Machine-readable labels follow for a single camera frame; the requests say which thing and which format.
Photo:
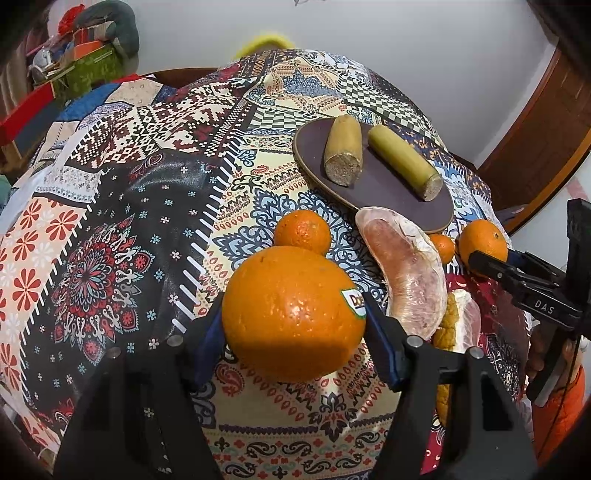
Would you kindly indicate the yellow fluffy object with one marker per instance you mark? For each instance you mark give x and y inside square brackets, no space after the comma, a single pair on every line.
[263,44]

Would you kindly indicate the green cardboard box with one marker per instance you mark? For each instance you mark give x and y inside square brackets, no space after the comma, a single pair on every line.
[90,64]

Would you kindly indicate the person's right forearm orange sleeve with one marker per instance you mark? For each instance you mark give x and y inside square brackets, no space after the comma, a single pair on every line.
[568,406]

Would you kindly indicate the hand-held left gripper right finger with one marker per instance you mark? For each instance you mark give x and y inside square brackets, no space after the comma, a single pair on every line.
[382,344]

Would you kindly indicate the brown wooden door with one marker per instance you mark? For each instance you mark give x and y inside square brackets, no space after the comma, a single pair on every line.
[545,138]

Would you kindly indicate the small mandarin orange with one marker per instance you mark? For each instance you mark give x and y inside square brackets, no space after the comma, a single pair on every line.
[444,249]
[485,241]
[302,231]

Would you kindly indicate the pomelo piece with yellow pith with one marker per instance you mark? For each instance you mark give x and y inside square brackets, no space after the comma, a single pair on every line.
[455,344]

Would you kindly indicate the dark oval tray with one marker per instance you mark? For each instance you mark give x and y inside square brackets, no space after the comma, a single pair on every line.
[369,184]

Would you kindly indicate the thick sugarcane piece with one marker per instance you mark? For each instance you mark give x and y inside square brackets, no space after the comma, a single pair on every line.
[342,150]

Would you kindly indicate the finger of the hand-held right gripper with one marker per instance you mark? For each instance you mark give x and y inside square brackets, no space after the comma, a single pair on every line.
[521,259]
[491,266]

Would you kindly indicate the slim sugarcane piece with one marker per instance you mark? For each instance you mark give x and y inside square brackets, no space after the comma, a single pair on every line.
[406,161]

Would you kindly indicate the patterned patchwork tablecloth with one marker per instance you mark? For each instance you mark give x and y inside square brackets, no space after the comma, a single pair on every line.
[138,221]

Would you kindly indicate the person's right hand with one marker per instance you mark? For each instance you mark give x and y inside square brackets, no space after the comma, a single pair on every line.
[536,353]

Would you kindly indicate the large orange with sticker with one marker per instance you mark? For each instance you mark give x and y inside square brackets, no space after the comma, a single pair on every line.
[293,314]

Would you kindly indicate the peeled pink pomelo segment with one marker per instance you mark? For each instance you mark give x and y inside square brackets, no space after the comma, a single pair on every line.
[408,277]

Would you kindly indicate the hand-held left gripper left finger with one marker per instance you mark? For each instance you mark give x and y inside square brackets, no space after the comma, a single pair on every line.
[210,339]

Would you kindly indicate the grey plush toy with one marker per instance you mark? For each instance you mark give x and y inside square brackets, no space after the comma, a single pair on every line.
[117,27]

